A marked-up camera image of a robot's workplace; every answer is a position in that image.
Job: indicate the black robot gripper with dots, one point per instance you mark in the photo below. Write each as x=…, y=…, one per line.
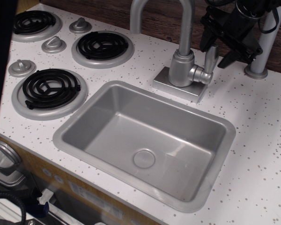
x=234, y=30

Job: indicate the silver faucet lever handle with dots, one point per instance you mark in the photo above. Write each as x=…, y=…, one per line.
x=205, y=75

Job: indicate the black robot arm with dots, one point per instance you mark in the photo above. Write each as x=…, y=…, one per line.
x=259, y=5

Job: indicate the grey support pole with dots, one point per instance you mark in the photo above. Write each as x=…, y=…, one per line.
x=257, y=69

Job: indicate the silver toy faucet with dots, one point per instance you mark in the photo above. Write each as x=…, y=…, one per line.
x=175, y=78

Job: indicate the grey plastic sink basin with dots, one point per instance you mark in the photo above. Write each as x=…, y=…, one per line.
x=168, y=150

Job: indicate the back right stove burner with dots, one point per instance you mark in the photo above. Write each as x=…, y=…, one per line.
x=102, y=49

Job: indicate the stove burner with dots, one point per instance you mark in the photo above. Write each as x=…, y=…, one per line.
x=35, y=25
x=102, y=49
x=49, y=94

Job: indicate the grey stove knob back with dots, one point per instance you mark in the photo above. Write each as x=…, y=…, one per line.
x=80, y=26

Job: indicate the grey stove knob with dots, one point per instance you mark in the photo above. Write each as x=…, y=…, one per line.
x=80, y=26
x=21, y=68
x=53, y=45

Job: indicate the grey stove knob middle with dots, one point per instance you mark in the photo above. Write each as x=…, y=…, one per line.
x=53, y=45

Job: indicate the front right stove burner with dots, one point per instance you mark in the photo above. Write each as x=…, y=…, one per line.
x=49, y=94

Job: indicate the back left stove burner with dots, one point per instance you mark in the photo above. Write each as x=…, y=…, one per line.
x=35, y=25

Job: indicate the grey stove knob front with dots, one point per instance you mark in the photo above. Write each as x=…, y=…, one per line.
x=21, y=68

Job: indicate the silver oven dial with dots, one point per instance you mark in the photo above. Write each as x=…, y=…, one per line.
x=9, y=159

